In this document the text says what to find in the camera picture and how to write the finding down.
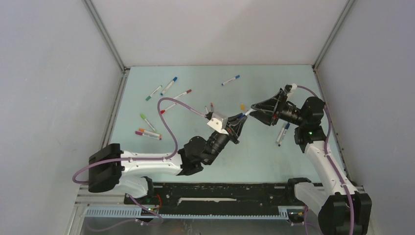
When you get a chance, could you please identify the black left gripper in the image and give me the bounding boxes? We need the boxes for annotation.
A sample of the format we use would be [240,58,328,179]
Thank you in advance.
[204,114,247,165]

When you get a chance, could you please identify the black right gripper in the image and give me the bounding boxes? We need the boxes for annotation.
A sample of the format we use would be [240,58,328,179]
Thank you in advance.
[249,91,306,127]

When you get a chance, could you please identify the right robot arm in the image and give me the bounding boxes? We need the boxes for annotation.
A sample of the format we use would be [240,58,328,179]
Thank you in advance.
[250,89,372,235]

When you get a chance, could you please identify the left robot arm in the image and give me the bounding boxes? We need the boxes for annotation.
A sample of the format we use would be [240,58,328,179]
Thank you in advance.
[88,113,247,204]

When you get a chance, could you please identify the far blue cap marker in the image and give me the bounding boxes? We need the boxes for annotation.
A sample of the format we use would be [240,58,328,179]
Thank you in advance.
[221,75,240,86]

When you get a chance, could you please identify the dark red cap marker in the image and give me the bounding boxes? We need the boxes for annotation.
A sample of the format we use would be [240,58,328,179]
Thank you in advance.
[173,89,192,99]

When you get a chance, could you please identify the red cap white marker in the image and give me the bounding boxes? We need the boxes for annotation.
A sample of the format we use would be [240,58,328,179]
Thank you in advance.
[160,103,176,114]

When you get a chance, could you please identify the green cap white marker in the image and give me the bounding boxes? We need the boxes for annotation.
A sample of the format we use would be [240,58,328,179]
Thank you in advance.
[145,85,162,101]

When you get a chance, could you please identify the light green cap marker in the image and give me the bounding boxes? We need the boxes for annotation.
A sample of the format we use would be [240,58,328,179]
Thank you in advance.
[140,114,157,132]

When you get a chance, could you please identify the orange cap marker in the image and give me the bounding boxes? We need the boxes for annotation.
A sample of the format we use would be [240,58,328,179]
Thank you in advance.
[139,128,162,137]

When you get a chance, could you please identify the purple cap marker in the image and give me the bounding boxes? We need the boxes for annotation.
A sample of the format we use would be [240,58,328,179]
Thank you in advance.
[135,131,162,140]

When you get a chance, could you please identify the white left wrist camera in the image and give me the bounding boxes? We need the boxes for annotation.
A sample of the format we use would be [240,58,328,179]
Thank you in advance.
[206,112,229,135]

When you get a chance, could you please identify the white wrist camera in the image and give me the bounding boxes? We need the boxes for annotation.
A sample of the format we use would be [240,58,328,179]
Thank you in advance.
[284,83,298,99]
[206,112,229,135]

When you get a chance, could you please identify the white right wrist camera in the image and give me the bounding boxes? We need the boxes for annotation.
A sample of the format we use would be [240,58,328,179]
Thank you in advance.
[284,83,298,99]

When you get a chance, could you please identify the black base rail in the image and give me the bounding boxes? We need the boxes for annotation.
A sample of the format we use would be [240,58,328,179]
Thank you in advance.
[136,183,304,215]

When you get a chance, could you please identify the grey cable duct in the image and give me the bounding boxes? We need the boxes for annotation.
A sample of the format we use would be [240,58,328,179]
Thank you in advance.
[85,206,303,220]

